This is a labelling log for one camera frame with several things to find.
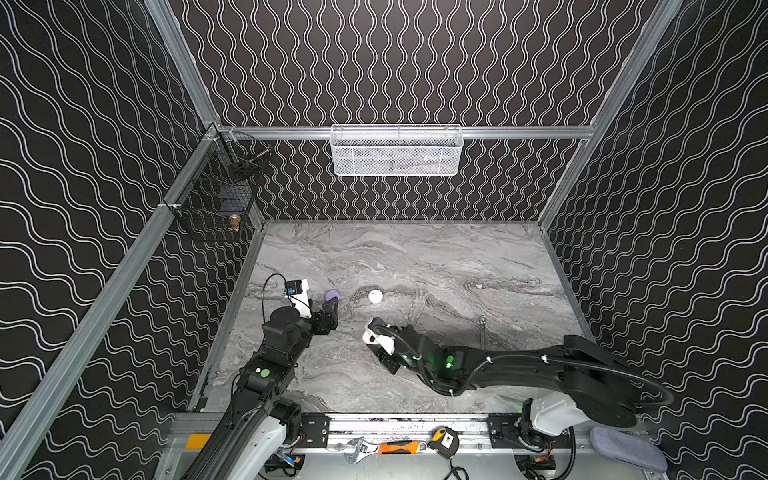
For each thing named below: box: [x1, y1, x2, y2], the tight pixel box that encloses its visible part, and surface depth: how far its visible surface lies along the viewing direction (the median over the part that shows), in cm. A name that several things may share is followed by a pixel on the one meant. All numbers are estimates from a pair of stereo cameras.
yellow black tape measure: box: [427, 426, 459, 459], surface depth 73 cm
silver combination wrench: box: [479, 315, 486, 349], surface depth 94 cm
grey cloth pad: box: [590, 426, 668, 473], surface depth 72 cm
